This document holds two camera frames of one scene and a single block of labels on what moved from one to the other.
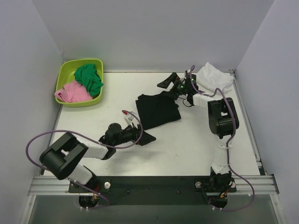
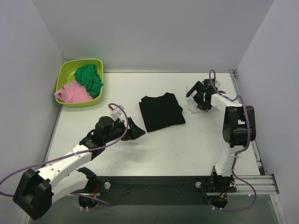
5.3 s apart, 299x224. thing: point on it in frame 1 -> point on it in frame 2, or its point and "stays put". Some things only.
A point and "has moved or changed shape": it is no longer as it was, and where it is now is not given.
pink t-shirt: x=73 y=92 stays put
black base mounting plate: x=153 y=191 stays put
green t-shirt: x=87 y=75 stays put
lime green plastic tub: x=66 y=74 stays put
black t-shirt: x=158 y=109 has moved or changed shape
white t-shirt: x=211 y=78 -> x=192 y=105
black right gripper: x=174 y=84 -> x=199 y=94
